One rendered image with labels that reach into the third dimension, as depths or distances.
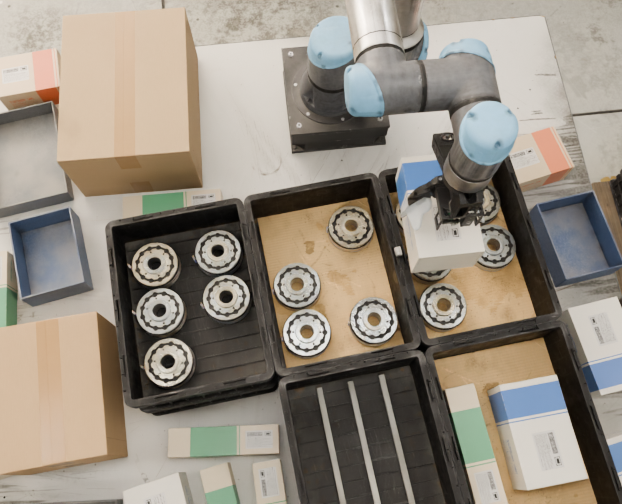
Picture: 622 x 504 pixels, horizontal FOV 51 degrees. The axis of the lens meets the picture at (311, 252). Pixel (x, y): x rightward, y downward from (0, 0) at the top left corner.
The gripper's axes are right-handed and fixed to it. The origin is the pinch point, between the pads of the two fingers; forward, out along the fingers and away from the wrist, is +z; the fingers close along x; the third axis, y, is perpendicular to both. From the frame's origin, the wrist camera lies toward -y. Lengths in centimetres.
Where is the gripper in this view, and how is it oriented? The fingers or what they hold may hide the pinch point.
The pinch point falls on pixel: (439, 208)
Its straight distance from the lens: 123.8
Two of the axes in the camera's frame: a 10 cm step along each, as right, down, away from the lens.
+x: 9.9, -1.0, 0.4
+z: -0.1, 3.2, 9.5
